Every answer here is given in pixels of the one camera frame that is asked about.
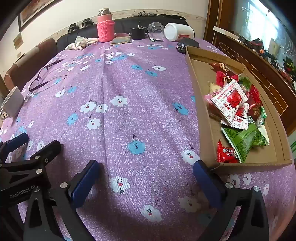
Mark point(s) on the yellow snack packet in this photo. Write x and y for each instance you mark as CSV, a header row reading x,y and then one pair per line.
x,y
213,88

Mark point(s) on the pink bottle with knitted sleeve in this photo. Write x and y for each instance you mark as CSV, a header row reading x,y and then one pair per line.
x,y
105,30

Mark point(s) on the black rimmed eyeglasses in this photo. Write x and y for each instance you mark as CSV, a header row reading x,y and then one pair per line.
x,y
37,80

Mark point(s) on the purple floral tablecloth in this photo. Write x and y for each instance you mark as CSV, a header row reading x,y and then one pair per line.
x,y
138,104

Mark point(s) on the dark clutter on cabinet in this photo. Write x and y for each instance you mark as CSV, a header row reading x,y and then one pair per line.
x,y
261,46

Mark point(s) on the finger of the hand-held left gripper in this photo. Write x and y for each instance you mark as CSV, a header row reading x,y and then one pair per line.
x,y
49,149
16,141

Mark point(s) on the white plastic jar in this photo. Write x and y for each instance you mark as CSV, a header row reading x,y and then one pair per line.
x,y
178,31

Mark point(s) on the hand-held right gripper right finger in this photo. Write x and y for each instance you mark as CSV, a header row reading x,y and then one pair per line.
x,y
207,185

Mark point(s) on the black clamp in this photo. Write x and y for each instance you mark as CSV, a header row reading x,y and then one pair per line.
x,y
86,22
73,27

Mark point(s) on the white red printed snack packet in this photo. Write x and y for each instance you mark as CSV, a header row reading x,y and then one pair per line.
x,y
229,99

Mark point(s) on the small wall plaque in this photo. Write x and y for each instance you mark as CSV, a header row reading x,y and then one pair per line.
x,y
17,41

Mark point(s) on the brown chair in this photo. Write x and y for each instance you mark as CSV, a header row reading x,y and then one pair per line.
x,y
27,62

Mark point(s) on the framed wall picture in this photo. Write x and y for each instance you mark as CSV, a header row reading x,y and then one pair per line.
x,y
34,11

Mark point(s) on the black cup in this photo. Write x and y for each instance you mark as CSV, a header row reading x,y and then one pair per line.
x,y
137,34

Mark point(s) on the cardboard box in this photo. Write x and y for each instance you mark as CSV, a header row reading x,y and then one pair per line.
x,y
201,67

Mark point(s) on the wooden cabinet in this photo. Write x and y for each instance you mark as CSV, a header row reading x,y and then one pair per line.
x,y
254,67

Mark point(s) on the white mug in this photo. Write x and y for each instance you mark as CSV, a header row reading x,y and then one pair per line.
x,y
12,102

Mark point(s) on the white cloth gloves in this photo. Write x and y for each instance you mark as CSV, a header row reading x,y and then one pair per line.
x,y
78,44

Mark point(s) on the small red snack packet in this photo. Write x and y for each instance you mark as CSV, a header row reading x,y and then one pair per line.
x,y
226,154

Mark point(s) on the olive notebook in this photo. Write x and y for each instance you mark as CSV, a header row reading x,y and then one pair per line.
x,y
121,40

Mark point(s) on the white flat box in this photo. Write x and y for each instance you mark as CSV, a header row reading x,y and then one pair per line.
x,y
224,31

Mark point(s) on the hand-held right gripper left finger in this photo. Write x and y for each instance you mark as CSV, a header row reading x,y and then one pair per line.
x,y
84,185

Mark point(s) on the pile of mixed snacks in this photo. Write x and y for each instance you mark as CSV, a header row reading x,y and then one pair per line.
x,y
252,102

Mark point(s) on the glass window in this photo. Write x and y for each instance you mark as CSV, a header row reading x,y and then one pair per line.
x,y
266,20

